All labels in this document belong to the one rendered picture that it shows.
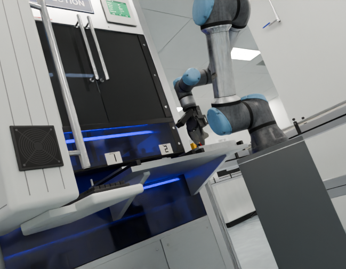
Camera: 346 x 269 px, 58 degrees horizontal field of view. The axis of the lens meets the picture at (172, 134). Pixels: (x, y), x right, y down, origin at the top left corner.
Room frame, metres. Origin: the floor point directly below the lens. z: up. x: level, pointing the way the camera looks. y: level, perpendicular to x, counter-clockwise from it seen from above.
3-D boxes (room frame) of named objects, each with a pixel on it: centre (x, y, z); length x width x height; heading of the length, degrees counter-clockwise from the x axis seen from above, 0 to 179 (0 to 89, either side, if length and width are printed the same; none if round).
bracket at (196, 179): (1.65, -0.11, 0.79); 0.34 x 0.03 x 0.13; 42
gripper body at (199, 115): (1.48, -0.13, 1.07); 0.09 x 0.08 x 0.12; 132
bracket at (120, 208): (1.32, 0.26, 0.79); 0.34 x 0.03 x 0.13; 42
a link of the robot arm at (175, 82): (1.47, -0.12, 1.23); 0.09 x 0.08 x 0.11; 22
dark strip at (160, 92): (1.80, -0.01, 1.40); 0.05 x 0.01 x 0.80; 132
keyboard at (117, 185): (1.05, 0.38, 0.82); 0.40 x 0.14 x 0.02; 53
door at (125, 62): (1.68, 0.13, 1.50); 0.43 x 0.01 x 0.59; 132
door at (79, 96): (1.37, 0.47, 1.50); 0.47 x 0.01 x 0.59; 132
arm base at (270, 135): (1.25, -0.36, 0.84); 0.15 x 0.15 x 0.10
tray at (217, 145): (1.57, -0.08, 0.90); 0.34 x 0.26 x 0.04; 42
